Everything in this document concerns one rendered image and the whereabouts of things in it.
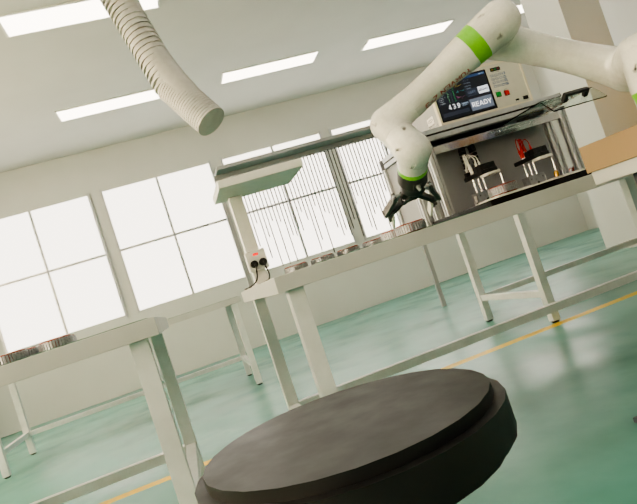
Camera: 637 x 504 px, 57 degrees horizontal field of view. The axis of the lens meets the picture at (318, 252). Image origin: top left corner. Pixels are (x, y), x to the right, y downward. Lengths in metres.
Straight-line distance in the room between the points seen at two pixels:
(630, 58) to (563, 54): 0.22
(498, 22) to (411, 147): 0.43
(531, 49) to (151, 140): 7.19
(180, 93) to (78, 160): 5.89
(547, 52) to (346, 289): 6.97
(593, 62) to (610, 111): 4.43
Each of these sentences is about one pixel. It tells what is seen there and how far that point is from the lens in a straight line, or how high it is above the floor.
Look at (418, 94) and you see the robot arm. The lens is 1.82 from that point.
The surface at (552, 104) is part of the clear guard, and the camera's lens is 2.39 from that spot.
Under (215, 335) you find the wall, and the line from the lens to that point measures 8.39.
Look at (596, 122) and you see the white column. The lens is 6.40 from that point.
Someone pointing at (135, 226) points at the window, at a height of 2.12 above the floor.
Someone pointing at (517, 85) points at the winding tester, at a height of 1.20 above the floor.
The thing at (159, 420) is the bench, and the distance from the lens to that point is 1.69.
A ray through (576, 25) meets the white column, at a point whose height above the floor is 2.20.
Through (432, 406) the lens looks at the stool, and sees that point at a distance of 0.61.
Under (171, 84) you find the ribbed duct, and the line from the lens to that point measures 2.99.
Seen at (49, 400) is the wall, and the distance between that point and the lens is 8.61.
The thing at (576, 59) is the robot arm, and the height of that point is 1.09.
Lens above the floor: 0.72
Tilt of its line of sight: 2 degrees up
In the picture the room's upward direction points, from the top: 18 degrees counter-clockwise
